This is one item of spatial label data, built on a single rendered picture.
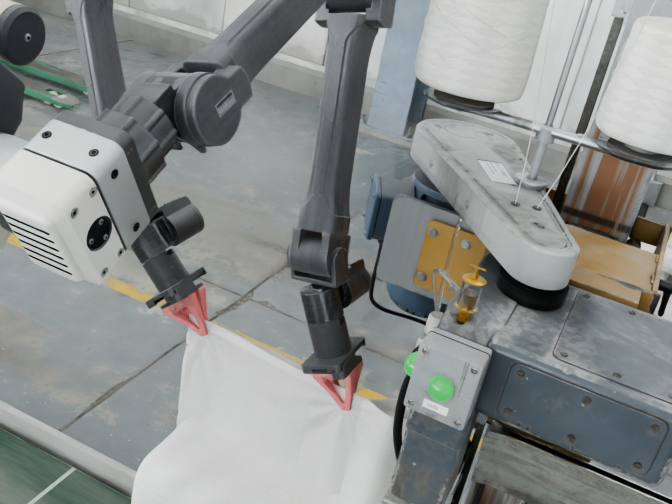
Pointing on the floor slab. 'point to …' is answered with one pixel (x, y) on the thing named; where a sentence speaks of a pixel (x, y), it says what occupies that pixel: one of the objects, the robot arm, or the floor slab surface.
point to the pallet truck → (51, 86)
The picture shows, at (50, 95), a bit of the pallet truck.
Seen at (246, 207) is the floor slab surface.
